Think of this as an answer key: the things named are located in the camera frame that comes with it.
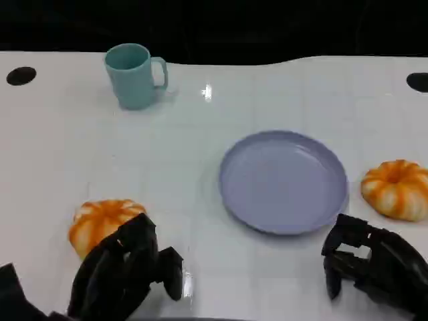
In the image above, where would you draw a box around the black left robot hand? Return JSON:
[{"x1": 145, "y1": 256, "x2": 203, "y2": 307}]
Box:
[{"x1": 66, "y1": 213, "x2": 185, "y2": 321}]

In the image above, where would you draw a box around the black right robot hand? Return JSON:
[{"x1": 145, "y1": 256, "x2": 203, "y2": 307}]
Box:
[{"x1": 320, "y1": 213, "x2": 428, "y2": 321}]

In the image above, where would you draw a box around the orange white toy bread roll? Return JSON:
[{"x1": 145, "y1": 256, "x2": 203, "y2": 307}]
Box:
[
  {"x1": 360, "y1": 159, "x2": 428, "y2": 223},
  {"x1": 68, "y1": 199, "x2": 147, "y2": 260}
]

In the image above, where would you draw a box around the lilac plate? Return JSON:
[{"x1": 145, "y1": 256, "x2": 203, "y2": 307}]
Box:
[{"x1": 218, "y1": 130, "x2": 350, "y2": 237}]

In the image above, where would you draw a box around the black table grommet hole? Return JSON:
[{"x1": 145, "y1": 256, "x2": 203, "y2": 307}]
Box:
[
  {"x1": 406, "y1": 72, "x2": 428, "y2": 91},
  {"x1": 6, "y1": 66, "x2": 37, "y2": 86}
]

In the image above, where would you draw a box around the pale green mug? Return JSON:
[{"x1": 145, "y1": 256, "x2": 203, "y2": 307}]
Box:
[{"x1": 104, "y1": 42, "x2": 169, "y2": 111}]

